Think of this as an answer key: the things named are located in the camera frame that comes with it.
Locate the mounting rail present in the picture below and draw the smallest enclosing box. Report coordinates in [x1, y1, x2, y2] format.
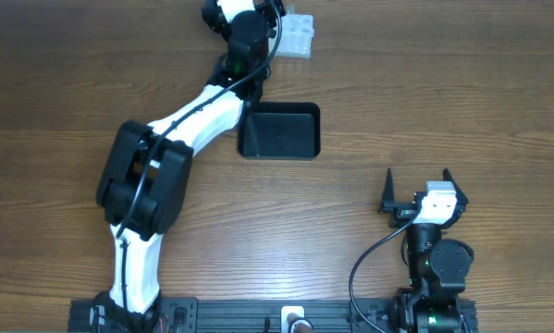
[68, 295, 479, 333]

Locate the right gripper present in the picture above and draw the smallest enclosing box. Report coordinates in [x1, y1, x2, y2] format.
[380, 167, 470, 228]

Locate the white test tube rack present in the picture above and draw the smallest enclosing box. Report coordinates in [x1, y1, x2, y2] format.
[269, 5, 315, 60]

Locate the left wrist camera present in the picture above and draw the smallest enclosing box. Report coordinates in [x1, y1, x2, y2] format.
[216, 0, 257, 23]

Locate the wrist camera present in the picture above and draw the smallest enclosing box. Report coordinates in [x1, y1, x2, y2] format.
[216, 0, 257, 23]
[417, 180, 459, 226]

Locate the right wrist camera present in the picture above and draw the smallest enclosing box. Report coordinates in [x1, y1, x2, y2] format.
[417, 180, 459, 226]

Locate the black tray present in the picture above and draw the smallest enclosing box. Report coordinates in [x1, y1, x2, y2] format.
[237, 101, 322, 161]

